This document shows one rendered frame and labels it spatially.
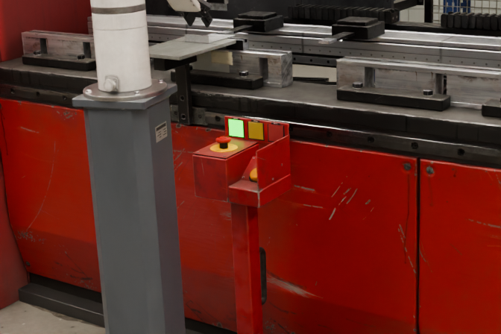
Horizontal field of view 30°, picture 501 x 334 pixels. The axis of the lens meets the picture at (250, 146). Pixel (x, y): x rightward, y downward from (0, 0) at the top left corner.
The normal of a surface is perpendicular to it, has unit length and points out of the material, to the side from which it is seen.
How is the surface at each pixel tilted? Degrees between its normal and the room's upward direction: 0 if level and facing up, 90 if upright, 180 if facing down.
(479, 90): 90
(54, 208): 90
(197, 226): 90
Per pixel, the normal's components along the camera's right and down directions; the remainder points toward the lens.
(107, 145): -0.34, 0.29
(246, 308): -0.54, 0.26
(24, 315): -0.04, -0.96
